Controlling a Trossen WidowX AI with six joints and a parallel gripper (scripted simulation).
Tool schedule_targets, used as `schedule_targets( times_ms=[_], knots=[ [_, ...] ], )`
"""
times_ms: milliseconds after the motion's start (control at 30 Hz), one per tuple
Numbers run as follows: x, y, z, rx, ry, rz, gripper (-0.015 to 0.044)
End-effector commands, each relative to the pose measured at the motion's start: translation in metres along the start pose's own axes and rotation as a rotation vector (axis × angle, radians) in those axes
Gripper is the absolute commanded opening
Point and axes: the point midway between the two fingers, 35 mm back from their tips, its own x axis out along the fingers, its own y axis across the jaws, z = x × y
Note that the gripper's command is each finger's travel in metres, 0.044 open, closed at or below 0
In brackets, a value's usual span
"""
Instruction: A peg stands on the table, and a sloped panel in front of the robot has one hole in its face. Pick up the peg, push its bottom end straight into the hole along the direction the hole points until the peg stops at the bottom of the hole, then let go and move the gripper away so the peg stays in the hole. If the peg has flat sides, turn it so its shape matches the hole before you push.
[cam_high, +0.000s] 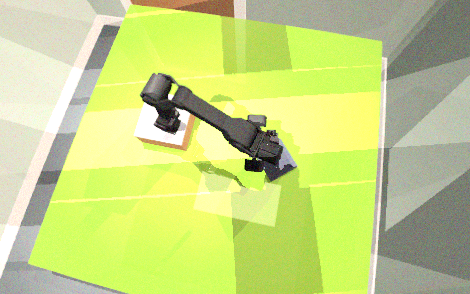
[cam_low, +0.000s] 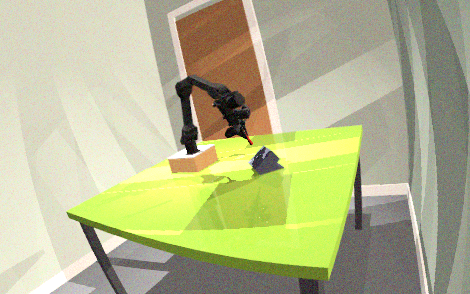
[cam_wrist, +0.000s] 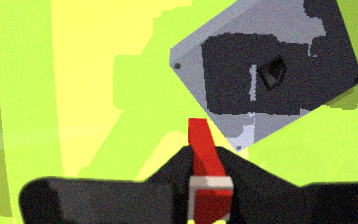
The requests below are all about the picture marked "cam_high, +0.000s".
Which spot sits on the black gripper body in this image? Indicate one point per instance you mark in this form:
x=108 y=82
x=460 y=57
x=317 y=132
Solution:
x=255 y=165

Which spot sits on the grey flat panel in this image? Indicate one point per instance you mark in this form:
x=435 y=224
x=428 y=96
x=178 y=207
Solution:
x=286 y=164

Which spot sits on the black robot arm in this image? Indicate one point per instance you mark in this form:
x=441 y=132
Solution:
x=239 y=132

